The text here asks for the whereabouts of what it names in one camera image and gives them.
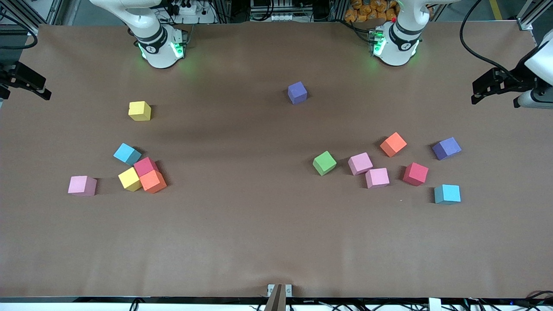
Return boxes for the brown post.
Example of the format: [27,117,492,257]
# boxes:
[264,284,286,311]

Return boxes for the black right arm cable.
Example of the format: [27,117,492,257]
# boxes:
[0,9,39,50]

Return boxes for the white power strip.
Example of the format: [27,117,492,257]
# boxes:
[171,0,203,16]
[255,12,311,22]

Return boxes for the small metal bracket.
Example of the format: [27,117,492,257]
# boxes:
[267,284,293,298]

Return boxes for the orange foam block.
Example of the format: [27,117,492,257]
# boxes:
[139,170,168,194]
[380,132,407,158]

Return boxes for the aluminium frame post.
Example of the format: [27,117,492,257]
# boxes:
[516,0,553,32]

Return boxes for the green foam block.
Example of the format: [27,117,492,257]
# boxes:
[312,151,337,177]

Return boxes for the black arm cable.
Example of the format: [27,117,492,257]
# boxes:
[459,0,520,83]
[0,9,39,50]

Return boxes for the red foam block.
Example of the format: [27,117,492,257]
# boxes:
[403,162,429,187]
[133,157,159,178]

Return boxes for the yellow foam block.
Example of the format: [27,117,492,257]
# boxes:
[128,101,152,122]
[118,167,143,192]

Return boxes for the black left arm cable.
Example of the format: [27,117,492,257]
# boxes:
[459,0,520,83]

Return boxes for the bag of orange items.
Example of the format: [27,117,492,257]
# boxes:
[344,0,400,23]

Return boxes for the pink foam block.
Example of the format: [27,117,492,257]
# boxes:
[68,175,97,197]
[365,168,390,189]
[348,152,374,176]

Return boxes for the light blue foam block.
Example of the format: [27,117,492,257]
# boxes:
[434,184,461,205]
[113,143,142,166]

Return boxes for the purple foam block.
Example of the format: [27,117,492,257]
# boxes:
[287,81,308,105]
[432,137,462,161]

